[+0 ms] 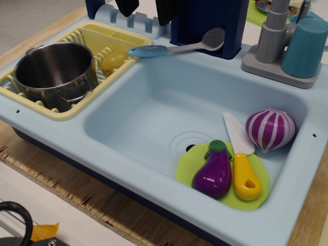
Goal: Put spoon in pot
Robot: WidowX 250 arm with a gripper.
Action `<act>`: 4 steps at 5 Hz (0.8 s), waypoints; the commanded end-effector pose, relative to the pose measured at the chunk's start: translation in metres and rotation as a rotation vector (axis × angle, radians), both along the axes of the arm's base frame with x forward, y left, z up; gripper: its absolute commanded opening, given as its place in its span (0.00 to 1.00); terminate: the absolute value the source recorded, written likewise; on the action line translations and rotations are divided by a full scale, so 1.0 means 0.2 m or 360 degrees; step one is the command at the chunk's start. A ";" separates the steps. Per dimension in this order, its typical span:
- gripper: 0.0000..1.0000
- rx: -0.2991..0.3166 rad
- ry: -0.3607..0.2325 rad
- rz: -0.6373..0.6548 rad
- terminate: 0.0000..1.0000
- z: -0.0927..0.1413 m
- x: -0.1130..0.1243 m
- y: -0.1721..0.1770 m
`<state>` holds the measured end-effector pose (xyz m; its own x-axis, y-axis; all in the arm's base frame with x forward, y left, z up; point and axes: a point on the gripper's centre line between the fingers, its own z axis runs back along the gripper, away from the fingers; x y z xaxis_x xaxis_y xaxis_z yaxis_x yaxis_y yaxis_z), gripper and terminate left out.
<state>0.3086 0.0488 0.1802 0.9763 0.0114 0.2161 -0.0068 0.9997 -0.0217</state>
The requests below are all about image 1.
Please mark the grey metal bracket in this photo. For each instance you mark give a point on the grey metal bracket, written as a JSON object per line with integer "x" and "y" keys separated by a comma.
{"x": 15, "y": 241}

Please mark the purple striped toy onion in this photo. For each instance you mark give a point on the purple striped toy onion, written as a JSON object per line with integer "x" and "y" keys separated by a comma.
{"x": 270, "y": 129}

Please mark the toy knife yellow handle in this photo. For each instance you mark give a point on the toy knife yellow handle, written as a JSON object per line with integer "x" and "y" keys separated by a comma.
{"x": 247, "y": 185}

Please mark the teal plastic cup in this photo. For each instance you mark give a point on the teal plastic cup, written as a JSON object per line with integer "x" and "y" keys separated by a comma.
{"x": 305, "y": 50}

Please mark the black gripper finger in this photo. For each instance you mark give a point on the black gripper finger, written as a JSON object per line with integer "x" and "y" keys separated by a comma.
{"x": 166, "y": 10}
{"x": 127, "y": 7}

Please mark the yellow tape piece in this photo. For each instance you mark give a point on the yellow tape piece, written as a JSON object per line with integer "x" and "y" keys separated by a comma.
{"x": 44, "y": 231}

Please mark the green mat in background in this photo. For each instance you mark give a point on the green mat in background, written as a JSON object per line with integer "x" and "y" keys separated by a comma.
{"x": 257, "y": 10}

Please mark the green plastic plate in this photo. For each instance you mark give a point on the green plastic plate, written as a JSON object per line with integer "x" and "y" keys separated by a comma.
{"x": 194, "y": 159}

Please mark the stainless steel pot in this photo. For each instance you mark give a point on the stainless steel pot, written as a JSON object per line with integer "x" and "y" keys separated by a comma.
{"x": 59, "y": 74}

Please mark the purple toy eggplant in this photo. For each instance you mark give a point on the purple toy eggplant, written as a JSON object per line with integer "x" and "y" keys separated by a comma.
{"x": 215, "y": 176}

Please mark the grey toy faucet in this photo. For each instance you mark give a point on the grey toy faucet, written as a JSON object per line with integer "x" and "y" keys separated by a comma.
{"x": 265, "y": 58}

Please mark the light blue plate rack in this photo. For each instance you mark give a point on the light blue plate rack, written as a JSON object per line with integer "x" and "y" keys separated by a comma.
{"x": 137, "y": 23}

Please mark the dark blue utensil holder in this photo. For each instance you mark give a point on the dark blue utensil holder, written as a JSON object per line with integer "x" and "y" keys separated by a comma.
{"x": 195, "y": 18}

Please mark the yellow dish drying rack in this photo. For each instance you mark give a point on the yellow dish drying rack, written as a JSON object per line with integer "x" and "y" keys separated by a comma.
{"x": 103, "y": 40}

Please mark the grey spoon blue handle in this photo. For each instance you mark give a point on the grey spoon blue handle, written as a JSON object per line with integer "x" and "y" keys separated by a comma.
{"x": 212, "y": 40}

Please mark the light blue toy sink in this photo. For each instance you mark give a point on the light blue toy sink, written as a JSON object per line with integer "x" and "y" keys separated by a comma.
{"x": 135, "y": 131}

